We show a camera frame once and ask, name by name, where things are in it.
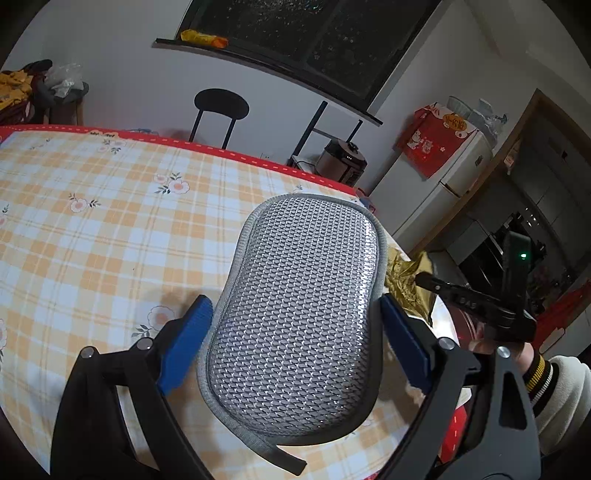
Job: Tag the red bags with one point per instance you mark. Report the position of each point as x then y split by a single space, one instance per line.
565 318

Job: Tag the gold foil wrapper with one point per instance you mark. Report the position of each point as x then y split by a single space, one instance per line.
408 281

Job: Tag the clear plastic containers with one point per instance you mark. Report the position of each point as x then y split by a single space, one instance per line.
480 115

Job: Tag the brown pressure cooker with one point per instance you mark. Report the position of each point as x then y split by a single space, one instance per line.
341 159

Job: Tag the dark window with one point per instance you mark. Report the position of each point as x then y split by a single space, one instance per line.
300 41

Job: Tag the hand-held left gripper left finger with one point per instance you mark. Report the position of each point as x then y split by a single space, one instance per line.
187 341

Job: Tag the red printed cloth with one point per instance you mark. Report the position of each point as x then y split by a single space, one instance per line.
434 143

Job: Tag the person's right forearm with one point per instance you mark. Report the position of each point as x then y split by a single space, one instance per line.
568 397

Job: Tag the person's right hand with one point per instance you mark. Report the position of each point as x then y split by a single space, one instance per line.
480 345

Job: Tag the clear plastic bag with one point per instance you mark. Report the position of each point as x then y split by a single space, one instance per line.
64 78

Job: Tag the wooden door frame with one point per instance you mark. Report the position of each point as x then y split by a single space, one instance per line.
517 134

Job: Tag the grey mesh sponge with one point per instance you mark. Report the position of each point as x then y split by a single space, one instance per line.
295 314

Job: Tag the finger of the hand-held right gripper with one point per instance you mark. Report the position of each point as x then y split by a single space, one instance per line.
438 286

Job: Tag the white fridge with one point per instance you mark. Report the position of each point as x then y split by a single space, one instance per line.
429 198

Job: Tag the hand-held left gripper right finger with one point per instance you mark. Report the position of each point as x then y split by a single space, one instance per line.
406 341

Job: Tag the wooden stool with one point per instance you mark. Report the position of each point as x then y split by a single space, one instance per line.
74 104

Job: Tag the colourful shopping bag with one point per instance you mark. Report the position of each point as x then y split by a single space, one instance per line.
365 201

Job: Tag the black kitchen oven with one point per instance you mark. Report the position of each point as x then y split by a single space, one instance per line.
485 263

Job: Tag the clear plastic tub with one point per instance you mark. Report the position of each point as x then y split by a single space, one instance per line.
138 130

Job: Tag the yellow snack packet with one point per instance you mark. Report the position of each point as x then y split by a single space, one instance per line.
203 39

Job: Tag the yellow clothes pile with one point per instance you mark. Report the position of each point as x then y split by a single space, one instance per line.
16 90

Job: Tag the red printed tablecloth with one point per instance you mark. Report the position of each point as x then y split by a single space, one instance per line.
184 142

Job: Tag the black metal chair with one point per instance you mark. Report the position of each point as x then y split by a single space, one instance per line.
221 104

